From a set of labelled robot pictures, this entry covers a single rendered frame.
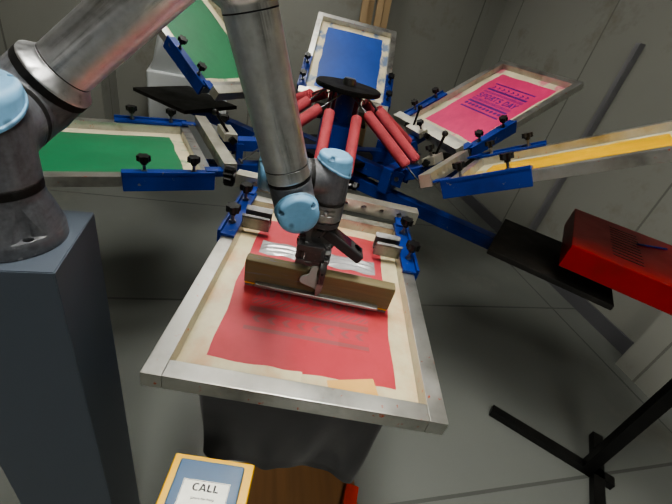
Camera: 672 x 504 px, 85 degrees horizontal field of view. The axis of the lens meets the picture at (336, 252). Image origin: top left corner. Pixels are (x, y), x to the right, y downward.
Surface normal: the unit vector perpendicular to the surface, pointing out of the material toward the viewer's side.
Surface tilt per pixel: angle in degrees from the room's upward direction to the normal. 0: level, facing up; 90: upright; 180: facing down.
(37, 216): 72
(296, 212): 90
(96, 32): 89
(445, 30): 90
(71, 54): 89
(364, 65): 32
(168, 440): 0
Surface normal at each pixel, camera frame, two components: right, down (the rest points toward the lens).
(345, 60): 0.16, -0.40
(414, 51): 0.20, 0.57
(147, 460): 0.21, -0.82
